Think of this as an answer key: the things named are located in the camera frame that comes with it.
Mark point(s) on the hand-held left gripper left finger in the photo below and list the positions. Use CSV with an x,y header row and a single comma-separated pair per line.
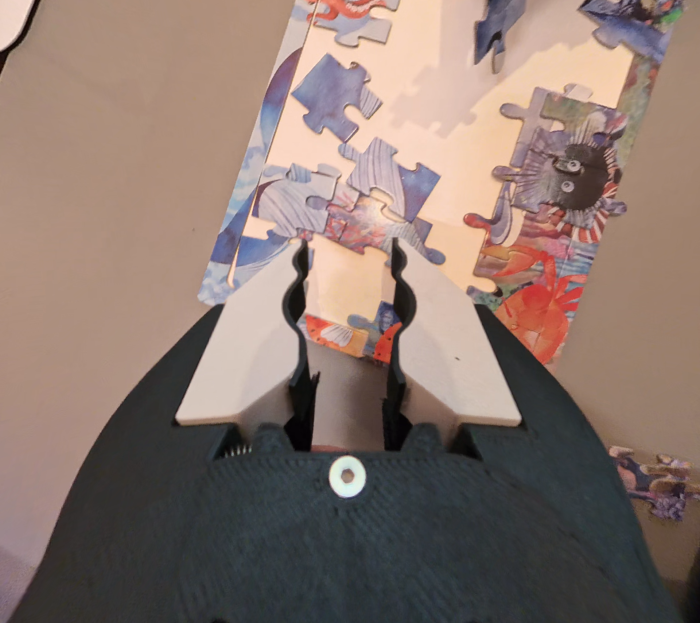
x,y
240,360

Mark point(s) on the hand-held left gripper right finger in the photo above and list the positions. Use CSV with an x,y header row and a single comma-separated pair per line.
x,y
454,360

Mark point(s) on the purple eyelash puzzle piece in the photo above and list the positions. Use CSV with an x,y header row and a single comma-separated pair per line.
x,y
500,4

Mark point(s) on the sea print puzzle board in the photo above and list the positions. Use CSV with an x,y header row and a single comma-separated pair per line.
x,y
558,65

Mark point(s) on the pale striped whale puzzle piece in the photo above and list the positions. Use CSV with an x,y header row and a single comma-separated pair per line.
x,y
290,201

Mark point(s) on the lavender white whale puzzle piece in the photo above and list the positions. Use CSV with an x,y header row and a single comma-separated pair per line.
x,y
533,119

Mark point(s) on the black sea urchin puzzle piece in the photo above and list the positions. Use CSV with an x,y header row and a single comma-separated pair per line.
x,y
579,180

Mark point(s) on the blue wave puzzle piece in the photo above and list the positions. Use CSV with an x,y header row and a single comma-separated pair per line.
x,y
257,251

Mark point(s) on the blue dark coral puzzle piece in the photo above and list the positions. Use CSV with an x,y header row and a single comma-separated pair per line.
x,y
629,26

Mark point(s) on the blue red coral puzzle piece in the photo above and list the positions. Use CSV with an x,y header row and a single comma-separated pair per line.
x,y
377,229

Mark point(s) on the coral striped edge puzzle piece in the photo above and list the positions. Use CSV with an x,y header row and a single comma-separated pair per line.
x,y
339,218

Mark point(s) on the blue striped whale puzzle piece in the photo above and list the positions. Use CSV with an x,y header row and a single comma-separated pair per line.
x,y
383,174

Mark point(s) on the purple blue white puzzle piece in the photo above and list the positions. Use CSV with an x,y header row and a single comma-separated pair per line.
x,y
672,491

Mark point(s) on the dark blue whale eye piece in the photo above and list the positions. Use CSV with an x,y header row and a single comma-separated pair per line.
x,y
333,92

